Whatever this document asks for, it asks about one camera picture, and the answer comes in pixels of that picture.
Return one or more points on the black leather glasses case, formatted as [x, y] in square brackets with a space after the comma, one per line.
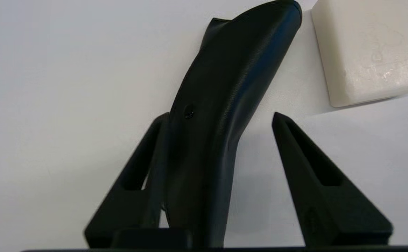
[211, 122]

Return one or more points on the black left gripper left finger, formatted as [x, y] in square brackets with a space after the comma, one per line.
[134, 206]

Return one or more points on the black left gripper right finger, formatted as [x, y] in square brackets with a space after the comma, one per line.
[319, 203]

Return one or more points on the cream white rectangular block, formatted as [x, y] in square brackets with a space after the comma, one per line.
[368, 52]

